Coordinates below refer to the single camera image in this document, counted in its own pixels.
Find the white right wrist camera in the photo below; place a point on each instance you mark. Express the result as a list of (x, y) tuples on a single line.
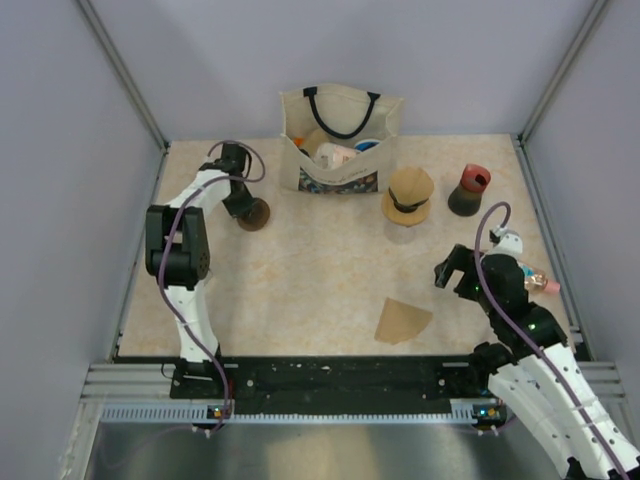
[(506, 241)]

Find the clear pink lotion bottle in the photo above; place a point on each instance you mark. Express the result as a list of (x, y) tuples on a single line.
[(536, 280)]

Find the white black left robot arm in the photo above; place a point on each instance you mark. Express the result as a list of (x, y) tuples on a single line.
[(177, 253)]

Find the grey slotted cable duct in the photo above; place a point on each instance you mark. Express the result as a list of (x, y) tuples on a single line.
[(457, 412)]

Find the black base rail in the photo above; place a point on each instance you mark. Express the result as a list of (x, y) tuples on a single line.
[(332, 385)]

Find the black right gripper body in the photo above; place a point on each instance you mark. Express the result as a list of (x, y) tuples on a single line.
[(469, 286)]

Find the beige canvas tote bag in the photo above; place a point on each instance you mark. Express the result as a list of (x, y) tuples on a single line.
[(338, 140)]

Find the wooden dripper stand disc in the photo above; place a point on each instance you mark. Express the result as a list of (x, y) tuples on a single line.
[(407, 216)]

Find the clear glass server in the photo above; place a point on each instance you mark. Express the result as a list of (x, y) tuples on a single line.
[(400, 235)]

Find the dark flask with red cap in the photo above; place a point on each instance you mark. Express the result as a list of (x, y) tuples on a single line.
[(465, 200)]

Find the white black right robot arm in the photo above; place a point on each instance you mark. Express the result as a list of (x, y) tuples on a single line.
[(532, 369)]

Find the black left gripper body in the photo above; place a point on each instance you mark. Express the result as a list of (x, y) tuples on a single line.
[(239, 202)]

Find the brown paper coffee filter stack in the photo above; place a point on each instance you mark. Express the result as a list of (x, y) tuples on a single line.
[(400, 322)]

